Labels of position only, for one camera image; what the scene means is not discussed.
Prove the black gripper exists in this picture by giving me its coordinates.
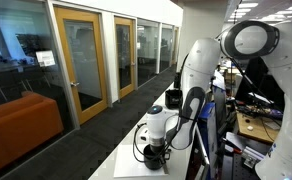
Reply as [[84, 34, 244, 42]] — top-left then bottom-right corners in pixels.
[[149, 138, 171, 161]]

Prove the black mug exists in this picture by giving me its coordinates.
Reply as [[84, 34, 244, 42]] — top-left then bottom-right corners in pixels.
[[143, 145, 164, 170]]

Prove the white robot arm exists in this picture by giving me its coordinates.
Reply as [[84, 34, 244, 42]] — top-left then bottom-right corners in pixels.
[[145, 20, 292, 180]]

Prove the black bin with lettering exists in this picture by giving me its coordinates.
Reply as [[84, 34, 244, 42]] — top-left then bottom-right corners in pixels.
[[165, 89, 182, 109]]

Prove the black orange clamp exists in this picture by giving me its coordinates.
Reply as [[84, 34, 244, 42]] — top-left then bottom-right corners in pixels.
[[223, 138, 242, 154]]

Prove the wooden board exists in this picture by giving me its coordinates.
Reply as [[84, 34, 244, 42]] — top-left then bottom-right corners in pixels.
[[237, 112, 279, 144]]

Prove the black monitor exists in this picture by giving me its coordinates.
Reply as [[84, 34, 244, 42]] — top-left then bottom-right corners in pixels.
[[235, 58, 285, 111]]

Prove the far wooden door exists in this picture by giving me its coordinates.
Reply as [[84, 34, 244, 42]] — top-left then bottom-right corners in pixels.
[[114, 17, 134, 98]]

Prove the wooden door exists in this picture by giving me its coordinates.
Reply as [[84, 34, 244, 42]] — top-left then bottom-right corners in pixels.
[[54, 6, 107, 125], [114, 17, 134, 98]]

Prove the near wooden door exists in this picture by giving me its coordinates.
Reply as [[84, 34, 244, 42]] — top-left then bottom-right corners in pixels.
[[54, 6, 107, 125]]

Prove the paper sign on glass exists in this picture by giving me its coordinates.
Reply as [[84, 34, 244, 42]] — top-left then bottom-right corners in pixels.
[[36, 50, 55, 67]]

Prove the orange sofa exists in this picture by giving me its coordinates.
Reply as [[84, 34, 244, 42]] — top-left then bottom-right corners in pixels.
[[0, 92, 64, 169]]

